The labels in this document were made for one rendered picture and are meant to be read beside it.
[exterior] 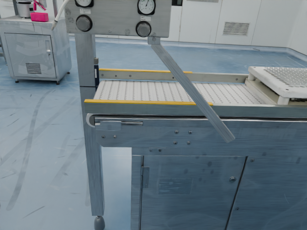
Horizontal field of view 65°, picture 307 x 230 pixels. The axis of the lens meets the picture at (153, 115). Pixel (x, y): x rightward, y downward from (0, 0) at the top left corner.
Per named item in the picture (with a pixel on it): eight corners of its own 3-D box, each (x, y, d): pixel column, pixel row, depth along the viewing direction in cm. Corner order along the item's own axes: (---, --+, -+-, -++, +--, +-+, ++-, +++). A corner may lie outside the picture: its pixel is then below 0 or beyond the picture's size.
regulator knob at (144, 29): (135, 39, 50) (135, 17, 48) (135, 36, 52) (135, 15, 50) (151, 39, 50) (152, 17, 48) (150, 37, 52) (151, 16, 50)
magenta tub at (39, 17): (31, 21, 271) (29, 13, 267) (35, 20, 282) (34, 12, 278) (45, 22, 272) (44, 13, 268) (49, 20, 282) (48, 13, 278)
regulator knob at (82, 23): (74, 33, 49) (71, 8, 46) (76, 31, 51) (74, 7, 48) (91, 33, 49) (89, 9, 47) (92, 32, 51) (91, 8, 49)
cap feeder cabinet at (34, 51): (10, 83, 303) (-6, 19, 267) (30, 70, 353) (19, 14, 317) (60, 86, 305) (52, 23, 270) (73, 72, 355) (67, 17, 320)
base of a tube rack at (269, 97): (277, 113, 70) (279, 106, 69) (244, 83, 91) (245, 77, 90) (355, 115, 72) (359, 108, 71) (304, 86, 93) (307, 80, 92)
